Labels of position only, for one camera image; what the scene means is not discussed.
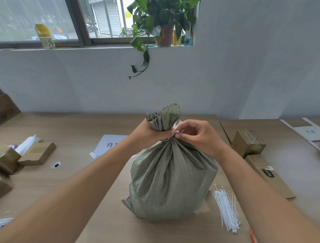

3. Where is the yellow glass bottle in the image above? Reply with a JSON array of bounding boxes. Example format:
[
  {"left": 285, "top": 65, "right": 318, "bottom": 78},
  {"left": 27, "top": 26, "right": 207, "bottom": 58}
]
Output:
[{"left": 172, "top": 26, "right": 183, "bottom": 47}]

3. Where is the person's left hand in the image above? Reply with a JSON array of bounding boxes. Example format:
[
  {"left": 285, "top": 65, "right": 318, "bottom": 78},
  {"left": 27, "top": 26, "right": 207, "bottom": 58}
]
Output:
[{"left": 131, "top": 119, "right": 176, "bottom": 147}]

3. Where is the small taped cardboard box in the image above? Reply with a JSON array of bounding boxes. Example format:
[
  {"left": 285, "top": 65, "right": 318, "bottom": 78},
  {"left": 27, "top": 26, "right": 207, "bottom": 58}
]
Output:
[{"left": 231, "top": 129, "right": 267, "bottom": 158}]

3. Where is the person's left forearm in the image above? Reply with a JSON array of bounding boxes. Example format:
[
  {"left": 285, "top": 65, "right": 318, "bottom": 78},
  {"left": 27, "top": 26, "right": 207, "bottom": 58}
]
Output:
[{"left": 0, "top": 136, "right": 140, "bottom": 243}]

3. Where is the yellow labelled bottle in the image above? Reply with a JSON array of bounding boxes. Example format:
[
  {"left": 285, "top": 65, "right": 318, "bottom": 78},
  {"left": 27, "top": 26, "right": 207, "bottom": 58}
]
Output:
[{"left": 34, "top": 24, "right": 56, "bottom": 50}]

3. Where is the reddish plant pot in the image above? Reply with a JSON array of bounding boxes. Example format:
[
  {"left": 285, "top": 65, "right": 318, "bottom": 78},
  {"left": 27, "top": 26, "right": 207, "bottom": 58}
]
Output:
[{"left": 155, "top": 25, "right": 174, "bottom": 48}]

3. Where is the bundle of white cable ties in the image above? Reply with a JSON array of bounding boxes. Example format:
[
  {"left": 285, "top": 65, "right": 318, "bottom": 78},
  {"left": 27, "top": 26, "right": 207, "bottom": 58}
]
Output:
[{"left": 213, "top": 184, "right": 242, "bottom": 233}]

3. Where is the blue glass bottle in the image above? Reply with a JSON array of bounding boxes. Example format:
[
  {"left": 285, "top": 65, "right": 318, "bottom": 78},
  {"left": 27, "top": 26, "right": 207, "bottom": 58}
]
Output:
[{"left": 184, "top": 31, "right": 194, "bottom": 47}]

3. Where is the person's right hand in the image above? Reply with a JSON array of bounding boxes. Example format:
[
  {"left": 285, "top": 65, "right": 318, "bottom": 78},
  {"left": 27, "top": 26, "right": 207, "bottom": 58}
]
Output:
[{"left": 172, "top": 119, "right": 227, "bottom": 161}]

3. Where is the open brown cardboard box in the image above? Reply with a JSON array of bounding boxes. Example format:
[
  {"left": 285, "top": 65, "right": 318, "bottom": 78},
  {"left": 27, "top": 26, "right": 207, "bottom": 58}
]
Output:
[{"left": 0, "top": 146, "right": 22, "bottom": 176}]

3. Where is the green woven sack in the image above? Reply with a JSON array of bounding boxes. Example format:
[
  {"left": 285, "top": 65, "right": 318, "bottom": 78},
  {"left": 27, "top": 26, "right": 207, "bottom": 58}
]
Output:
[{"left": 121, "top": 103, "right": 219, "bottom": 222}]

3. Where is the white and brown flat carton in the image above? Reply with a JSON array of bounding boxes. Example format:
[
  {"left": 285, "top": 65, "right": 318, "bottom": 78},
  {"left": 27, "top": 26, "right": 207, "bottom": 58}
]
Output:
[{"left": 279, "top": 117, "right": 320, "bottom": 151}]

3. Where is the flat cardboard box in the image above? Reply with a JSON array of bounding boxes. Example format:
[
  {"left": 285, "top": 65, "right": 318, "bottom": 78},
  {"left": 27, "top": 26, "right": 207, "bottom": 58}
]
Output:
[{"left": 18, "top": 140, "right": 57, "bottom": 166}]

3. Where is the dark window frame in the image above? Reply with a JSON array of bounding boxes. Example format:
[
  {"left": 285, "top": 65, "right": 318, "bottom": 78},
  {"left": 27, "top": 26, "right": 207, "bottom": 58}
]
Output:
[{"left": 0, "top": 0, "right": 200, "bottom": 49}]

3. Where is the flat brown cardboard mailer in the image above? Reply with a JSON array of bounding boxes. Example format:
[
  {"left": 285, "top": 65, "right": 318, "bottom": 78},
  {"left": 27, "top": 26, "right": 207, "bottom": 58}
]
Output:
[{"left": 244, "top": 154, "right": 297, "bottom": 200}]

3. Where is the white printed paper sheet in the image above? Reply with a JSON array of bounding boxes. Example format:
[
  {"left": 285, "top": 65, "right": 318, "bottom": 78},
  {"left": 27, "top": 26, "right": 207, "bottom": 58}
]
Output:
[{"left": 89, "top": 134, "right": 129, "bottom": 160}]

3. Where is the person's right forearm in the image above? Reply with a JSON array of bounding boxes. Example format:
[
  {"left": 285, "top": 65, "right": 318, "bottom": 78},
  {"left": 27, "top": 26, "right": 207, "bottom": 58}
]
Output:
[{"left": 215, "top": 146, "right": 320, "bottom": 243}]

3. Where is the brown cardboard sheet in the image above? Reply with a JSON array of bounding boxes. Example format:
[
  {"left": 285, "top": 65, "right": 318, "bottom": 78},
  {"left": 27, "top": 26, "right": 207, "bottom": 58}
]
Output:
[{"left": 74, "top": 150, "right": 253, "bottom": 243}]

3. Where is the green trailing pothos plant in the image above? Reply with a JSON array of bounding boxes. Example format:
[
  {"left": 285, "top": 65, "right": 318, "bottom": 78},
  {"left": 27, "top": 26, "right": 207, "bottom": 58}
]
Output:
[{"left": 122, "top": 0, "right": 201, "bottom": 80}]

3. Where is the dark brown wooden board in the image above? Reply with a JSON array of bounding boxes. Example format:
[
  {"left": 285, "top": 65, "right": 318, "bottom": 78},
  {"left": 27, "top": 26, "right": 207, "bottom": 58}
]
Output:
[{"left": 0, "top": 88, "right": 22, "bottom": 126}]

